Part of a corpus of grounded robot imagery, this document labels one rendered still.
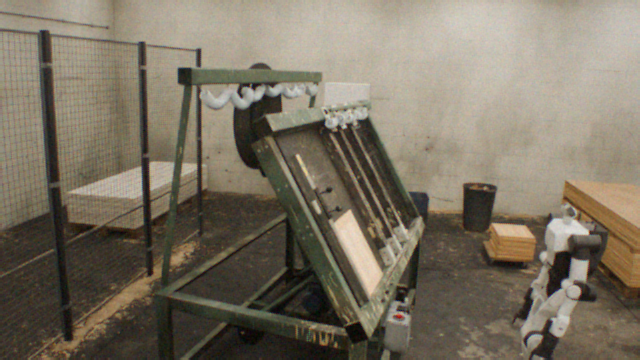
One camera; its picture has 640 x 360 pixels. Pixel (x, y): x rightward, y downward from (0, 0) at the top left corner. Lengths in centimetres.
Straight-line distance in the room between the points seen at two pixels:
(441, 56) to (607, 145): 302
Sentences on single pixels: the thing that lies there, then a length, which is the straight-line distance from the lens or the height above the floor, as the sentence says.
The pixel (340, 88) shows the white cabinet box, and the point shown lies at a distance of 687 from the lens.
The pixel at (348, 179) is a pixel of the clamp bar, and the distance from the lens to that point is 340.
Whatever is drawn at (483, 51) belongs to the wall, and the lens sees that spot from 832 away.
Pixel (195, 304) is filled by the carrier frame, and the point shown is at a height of 78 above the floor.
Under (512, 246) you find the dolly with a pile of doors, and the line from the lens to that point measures 619.
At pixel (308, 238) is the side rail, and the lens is 264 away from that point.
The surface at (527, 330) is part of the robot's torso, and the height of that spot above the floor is 67.
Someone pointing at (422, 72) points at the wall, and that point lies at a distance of 822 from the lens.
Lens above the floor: 219
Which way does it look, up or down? 12 degrees down
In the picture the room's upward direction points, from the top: 2 degrees clockwise
